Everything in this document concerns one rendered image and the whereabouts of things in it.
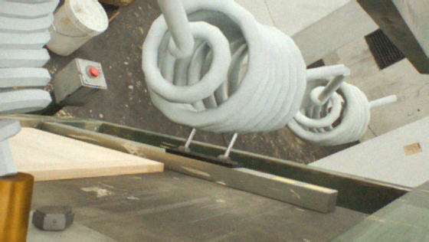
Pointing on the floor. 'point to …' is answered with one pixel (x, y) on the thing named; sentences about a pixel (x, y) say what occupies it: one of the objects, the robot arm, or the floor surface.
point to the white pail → (76, 25)
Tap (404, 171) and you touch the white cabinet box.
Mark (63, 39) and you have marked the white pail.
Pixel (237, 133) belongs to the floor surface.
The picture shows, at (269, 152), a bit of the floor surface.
